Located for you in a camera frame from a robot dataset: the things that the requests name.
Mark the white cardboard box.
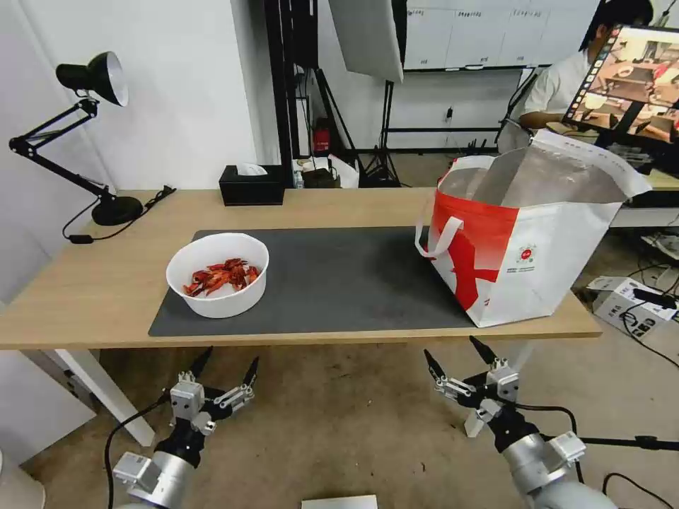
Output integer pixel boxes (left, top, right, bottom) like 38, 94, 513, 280
591, 276, 679, 341

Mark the black desk lamp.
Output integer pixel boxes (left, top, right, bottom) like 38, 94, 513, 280
8, 50, 144, 228

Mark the wooden table with white legs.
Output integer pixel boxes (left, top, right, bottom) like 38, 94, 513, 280
0, 187, 603, 447

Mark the white round bowl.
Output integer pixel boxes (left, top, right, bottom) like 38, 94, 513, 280
165, 231, 270, 320

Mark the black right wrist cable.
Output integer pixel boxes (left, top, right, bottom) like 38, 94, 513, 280
515, 402, 580, 481

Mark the black tissue box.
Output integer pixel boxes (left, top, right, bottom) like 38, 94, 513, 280
218, 164, 285, 207

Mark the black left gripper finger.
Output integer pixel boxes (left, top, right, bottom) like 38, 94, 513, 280
178, 346, 215, 385
214, 356, 261, 412

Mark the white wall board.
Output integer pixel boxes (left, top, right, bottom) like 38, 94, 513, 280
402, 0, 603, 73

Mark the wooden side desk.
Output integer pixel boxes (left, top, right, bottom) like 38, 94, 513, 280
608, 168, 679, 230

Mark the red fire extinguisher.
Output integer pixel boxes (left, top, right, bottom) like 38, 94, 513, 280
312, 118, 333, 158

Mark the black light stand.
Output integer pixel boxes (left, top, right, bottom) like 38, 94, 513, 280
357, 79, 405, 187

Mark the white softbox light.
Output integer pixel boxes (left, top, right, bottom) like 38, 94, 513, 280
327, 0, 408, 84

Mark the black lamp cable with switch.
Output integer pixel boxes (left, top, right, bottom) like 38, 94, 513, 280
62, 185, 178, 247

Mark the white robot front shell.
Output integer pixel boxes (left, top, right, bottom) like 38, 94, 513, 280
301, 494, 379, 509

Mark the black metal frame post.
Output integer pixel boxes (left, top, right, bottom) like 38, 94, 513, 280
262, 0, 320, 187

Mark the black tripod leg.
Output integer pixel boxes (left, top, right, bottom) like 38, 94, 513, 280
574, 433, 679, 450

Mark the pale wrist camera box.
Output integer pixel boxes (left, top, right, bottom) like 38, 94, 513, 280
169, 379, 207, 423
484, 365, 522, 405

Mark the black floor cable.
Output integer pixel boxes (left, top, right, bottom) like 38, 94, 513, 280
603, 470, 679, 509

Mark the black device on box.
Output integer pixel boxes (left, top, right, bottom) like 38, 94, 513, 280
632, 288, 679, 310

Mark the white round bin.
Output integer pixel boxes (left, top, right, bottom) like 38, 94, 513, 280
0, 449, 47, 509

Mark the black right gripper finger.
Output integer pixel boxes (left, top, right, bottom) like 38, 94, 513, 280
422, 348, 477, 399
468, 334, 513, 373

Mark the person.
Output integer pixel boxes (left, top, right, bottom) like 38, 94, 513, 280
516, 0, 656, 131

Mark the dark grey desk mat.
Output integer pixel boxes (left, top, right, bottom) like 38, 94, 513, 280
146, 226, 482, 338

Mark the white and red takeout bag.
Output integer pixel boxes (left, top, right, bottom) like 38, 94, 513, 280
414, 129, 654, 329

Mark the computer monitor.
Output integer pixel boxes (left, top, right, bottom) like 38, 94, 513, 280
561, 23, 679, 177

